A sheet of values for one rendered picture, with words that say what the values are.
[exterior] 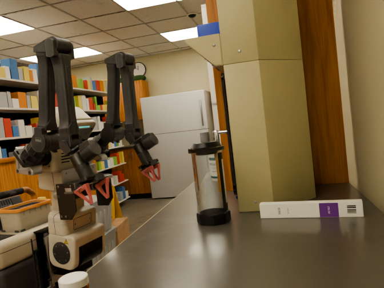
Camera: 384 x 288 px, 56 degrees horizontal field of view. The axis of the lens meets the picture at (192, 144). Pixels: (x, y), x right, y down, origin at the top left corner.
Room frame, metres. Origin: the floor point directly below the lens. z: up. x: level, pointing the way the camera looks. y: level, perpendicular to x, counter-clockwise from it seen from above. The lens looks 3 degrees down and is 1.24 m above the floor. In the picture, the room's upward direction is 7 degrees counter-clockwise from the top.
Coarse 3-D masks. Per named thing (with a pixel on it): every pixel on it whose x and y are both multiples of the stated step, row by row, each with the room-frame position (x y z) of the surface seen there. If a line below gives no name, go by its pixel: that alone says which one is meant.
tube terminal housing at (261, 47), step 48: (240, 0) 1.13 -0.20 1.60; (288, 0) 1.21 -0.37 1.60; (240, 48) 1.14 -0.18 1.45; (288, 48) 1.20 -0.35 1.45; (240, 96) 1.14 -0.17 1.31; (288, 96) 1.19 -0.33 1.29; (240, 144) 1.14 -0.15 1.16; (288, 144) 1.17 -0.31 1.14; (240, 192) 1.15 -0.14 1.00; (288, 192) 1.16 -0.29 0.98
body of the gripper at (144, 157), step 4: (144, 152) 1.77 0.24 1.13; (148, 152) 1.79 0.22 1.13; (140, 156) 1.77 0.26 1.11; (144, 156) 1.77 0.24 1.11; (148, 156) 1.77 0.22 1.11; (140, 160) 1.78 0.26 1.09; (144, 160) 1.76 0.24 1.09; (148, 160) 1.76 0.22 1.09; (152, 160) 1.77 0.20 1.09; (156, 160) 1.81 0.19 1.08; (144, 164) 1.74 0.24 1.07; (140, 168) 1.75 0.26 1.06
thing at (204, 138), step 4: (204, 132) 1.07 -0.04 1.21; (208, 132) 1.07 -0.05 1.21; (200, 136) 1.08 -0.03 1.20; (204, 136) 1.07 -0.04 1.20; (208, 136) 1.07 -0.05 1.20; (204, 140) 1.07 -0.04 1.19; (208, 140) 1.07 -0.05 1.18; (196, 144) 1.05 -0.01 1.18; (200, 144) 1.05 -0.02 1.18; (204, 144) 1.04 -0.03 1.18; (208, 144) 1.04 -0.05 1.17; (212, 144) 1.04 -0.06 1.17; (216, 144) 1.05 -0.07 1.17; (220, 144) 1.07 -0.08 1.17; (192, 148) 1.06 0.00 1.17; (196, 148) 1.05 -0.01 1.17; (200, 148) 1.04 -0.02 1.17
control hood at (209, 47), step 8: (192, 40) 1.17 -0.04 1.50; (200, 40) 1.17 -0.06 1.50; (208, 40) 1.16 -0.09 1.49; (216, 40) 1.15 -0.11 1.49; (192, 48) 1.21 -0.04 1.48; (200, 48) 1.17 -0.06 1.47; (208, 48) 1.16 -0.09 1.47; (216, 48) 1.15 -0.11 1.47; (208, 56) 1.16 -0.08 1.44; (216, 56) 1.16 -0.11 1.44; (216, 64) 1.16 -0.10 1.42
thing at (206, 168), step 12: (192, 156) 1.06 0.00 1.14; (204, 156) 1.04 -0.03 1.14; (216, 156) 1.04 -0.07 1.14; (204, 168) 1.04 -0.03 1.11; (216, 168) 1.04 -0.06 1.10; (204, 180) 1.04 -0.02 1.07; (216, 180) 1.04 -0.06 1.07; (204, 192) 1.04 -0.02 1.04; (216, 192) 1.04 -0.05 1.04; (204, 204) 1.04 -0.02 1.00; (216, 204) 1.04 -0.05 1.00
